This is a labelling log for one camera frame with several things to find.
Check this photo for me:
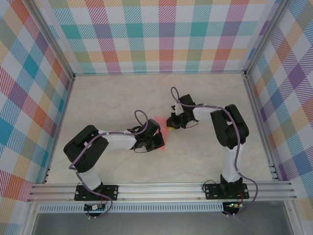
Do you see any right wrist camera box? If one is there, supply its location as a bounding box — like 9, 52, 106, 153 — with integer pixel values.
171, 94, 197, 116

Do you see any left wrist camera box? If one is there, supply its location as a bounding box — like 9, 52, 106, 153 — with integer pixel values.
146, 119, 161, 135

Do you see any aluminium frame rail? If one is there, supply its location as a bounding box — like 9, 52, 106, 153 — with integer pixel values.
243, 74, 281, 182
73, 70, 246, 77
43, 77, 75, 184

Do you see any small black circuit board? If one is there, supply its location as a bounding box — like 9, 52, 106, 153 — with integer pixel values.
84, 204, 106, 211

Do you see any aluminium frame post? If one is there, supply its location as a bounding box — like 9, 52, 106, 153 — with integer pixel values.
28, 0, 75, 80
244, 0, 291, 76

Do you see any pink paper sheet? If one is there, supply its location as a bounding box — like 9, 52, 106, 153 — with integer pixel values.
153, 117, 170, 151

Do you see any grey metal panel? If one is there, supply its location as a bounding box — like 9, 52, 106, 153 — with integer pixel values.
31, 212, 294, 235

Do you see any perforated grey cable tray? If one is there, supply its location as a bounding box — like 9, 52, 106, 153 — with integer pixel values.
38, 202, 224, 213

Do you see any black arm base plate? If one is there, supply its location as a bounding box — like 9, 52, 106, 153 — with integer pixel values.
74, 184, 120, 202
203, 182, 250, 201

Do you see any purple cable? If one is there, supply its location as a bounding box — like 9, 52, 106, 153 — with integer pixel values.
170, 86, 259, 217
68, 109, 151, 220

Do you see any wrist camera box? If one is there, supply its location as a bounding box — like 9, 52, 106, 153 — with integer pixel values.
146, 119, 161, 135
171, 94, 197, 116

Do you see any aluminium mounting rail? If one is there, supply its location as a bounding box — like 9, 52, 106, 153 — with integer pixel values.
26, 182, 298, 203

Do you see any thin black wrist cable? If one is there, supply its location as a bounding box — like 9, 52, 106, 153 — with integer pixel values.
133, 145, 154, 154
182, 119, 201, 130

